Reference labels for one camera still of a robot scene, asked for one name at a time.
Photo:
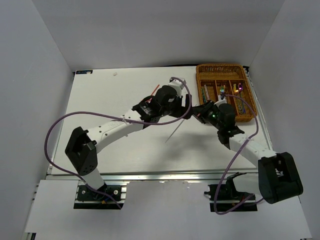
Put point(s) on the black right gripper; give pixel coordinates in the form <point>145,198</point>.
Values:
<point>201,111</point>

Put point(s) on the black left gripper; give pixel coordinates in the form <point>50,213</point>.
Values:
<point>181,110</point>

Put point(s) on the gold ornate rainbow spoon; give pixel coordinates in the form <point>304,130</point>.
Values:
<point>235,92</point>

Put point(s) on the silver chopstick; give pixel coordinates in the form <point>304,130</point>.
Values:
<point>182,121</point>

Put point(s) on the purple iridescent spoon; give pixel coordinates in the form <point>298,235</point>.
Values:
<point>240,90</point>

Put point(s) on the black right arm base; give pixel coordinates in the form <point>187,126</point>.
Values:
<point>228,197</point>

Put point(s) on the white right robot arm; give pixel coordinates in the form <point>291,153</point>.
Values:
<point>277,177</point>

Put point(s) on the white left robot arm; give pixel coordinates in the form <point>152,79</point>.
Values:
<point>84,144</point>

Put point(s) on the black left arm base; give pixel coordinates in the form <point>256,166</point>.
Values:
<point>109,197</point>

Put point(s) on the woven wicker cutlery tray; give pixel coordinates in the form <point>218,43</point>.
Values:
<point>216,79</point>

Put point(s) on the blue table label sticker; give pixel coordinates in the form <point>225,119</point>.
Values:
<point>84,72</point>

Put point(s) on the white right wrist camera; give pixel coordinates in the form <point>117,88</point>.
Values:
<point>221,100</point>

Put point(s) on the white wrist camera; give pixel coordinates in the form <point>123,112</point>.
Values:
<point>221,100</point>
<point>178,85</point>

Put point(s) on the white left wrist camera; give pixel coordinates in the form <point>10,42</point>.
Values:
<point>178,85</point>

